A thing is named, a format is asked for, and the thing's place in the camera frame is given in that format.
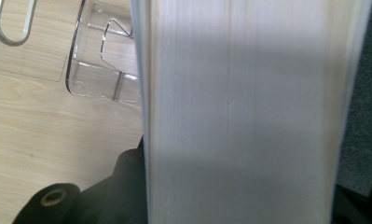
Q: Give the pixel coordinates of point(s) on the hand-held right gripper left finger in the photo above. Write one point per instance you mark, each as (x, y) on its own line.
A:
(124, 193)

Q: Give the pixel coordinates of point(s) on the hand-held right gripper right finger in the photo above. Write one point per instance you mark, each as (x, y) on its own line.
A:
(360, 208)

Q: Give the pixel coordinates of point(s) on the clear acrylic book rack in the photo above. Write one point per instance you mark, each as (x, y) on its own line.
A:
(90, 77)

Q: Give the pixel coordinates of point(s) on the blue book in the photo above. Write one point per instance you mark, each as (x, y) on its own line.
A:
(242, 112)

